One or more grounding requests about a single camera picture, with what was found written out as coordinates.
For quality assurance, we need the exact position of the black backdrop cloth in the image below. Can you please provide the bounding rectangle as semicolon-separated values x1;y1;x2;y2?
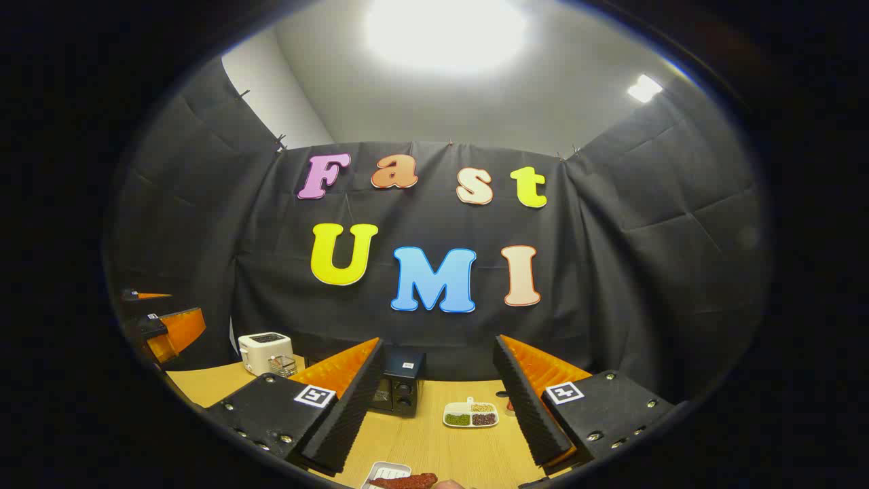
105;58;775;408

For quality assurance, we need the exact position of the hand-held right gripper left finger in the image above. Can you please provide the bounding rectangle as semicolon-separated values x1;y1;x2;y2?
204;338;386;476

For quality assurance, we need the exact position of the black electric oven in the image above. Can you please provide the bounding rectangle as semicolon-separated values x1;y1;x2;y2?
370;345;427;418

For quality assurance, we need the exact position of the red roast meat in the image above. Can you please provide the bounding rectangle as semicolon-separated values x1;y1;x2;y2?
369;473;439;489

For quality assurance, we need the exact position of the small ceiling light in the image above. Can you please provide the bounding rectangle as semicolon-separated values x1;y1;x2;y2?
626;73;664;104

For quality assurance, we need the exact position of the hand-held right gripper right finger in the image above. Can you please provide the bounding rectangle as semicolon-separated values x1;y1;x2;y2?
492;334;678;476

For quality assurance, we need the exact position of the white ribbed tray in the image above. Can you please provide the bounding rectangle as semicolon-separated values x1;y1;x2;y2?
360;462;413;489

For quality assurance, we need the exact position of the large ceiling light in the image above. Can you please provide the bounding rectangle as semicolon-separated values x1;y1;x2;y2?
363;0;530;72

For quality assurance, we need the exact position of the white toaster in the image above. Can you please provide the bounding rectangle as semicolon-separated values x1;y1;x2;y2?
238;332;295;376

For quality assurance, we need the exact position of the white divided plate with beans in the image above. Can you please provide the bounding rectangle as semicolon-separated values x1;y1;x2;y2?
443;397;500;429

